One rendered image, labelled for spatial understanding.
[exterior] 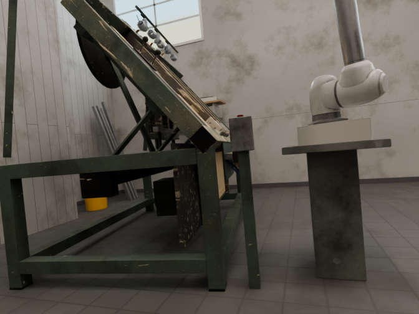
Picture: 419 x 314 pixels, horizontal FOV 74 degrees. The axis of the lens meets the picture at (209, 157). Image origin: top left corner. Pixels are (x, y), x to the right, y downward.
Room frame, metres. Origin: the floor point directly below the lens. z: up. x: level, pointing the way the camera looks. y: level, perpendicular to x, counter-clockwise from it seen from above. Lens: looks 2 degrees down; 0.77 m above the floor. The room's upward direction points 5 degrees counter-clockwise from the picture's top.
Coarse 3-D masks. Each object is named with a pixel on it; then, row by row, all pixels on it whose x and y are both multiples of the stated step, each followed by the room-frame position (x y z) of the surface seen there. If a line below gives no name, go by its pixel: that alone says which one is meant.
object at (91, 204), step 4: (88, 200) 4.19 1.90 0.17; (92, 200) 4.18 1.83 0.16; (96, 200) 4.19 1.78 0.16; (100, 200) 4.23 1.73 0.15; (104, 200) 4.28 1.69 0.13; (88, 204) 4.19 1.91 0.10; (92, 204) 4.18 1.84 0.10; (96, 204) 4.19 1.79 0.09; (100, 204) 4.23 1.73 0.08; (104, 204) 4.28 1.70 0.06; (88, 208) 4.20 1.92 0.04; (92, 208) 4.18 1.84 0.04; (96, 208) 4.19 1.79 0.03; (100, 208) 4.23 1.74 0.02; (104, 208) 4.28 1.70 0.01
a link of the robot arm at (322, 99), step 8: (320, 80) 1.54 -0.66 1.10; (328, 80) 1.53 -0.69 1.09; (336, 80) 1.51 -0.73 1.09; (312, 88) 1.58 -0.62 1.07; (320, 88) 1.54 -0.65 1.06; (328, 88) 1.51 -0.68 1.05; (312, 96) 1.58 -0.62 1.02; (320, 96) 1.54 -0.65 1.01; (328, 96) 1.51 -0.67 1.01; (312, 104) 1.59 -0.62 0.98; (320, 104) 1.54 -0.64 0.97; (328, 104) 1.52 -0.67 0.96; (336, 104) 1.50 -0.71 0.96; (312, 112) 1.60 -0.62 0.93; (320, 112) 1.55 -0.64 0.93; (328, 112) 1.53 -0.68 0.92
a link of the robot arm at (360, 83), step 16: (336, 0) 1.40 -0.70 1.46; (352, 0) 1.37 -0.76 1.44; (336, 16) 1.42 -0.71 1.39; (352, 16) 1.37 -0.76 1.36; (352, 32) 1.38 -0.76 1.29; (352, 48) 1.39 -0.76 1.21; (352, 64) 1.39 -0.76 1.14; (368, 64) 1.37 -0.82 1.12; (352, 80) 1.39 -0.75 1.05; (368, 80) 1.35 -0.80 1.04; (384, 80) 1.35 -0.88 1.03; (336, 96) 1.47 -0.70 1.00; (352, 96) 1.41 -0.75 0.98; (368, 96) 1.37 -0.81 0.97
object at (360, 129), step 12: (348, 120) 1.40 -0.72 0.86; (360, 120) 1.39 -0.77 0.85; (300, 132) 1.48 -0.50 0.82; (312, 132) 1.46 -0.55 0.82; (324, 132) 1.44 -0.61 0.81; (336, 132) 1.42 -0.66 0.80; (348, 132) 1.41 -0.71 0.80; (360, 132) 1.39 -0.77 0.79; (300, 144) 1.48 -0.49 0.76; (312, 144) 1.46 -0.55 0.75
